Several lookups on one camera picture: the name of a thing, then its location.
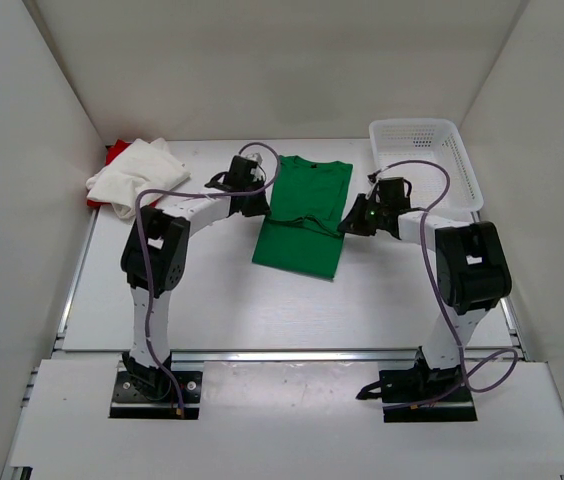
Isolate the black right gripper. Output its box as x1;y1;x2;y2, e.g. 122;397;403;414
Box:
339;195;390;237

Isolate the green t shirt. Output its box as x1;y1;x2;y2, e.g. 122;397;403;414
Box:
252;156;353;281

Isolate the white t shirt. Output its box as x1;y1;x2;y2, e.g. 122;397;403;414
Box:
86;138;191;220

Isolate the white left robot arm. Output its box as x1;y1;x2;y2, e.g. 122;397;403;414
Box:
121;153;270;400

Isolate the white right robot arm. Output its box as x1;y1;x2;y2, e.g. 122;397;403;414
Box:
338;177;512;400

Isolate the white plastic basket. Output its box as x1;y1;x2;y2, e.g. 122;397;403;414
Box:
369;118;484;217

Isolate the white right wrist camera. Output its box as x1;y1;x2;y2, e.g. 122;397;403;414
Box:
366;169;386;201

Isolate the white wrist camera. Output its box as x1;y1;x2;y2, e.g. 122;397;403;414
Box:
243;152;263;166
366;169;386;201

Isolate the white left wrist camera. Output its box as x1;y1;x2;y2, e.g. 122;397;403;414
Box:
243;152;263;166

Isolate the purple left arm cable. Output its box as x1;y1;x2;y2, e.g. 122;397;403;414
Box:
134;142;282;416

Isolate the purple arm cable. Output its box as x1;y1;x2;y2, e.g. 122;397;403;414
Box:
367;160;520;414
134;142;282;416

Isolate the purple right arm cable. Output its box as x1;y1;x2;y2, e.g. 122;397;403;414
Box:
367;160;520;414

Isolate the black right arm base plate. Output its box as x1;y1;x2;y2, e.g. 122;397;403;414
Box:
379;368;478;423

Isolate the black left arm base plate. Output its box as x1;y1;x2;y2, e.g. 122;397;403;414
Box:
109;368;203;420

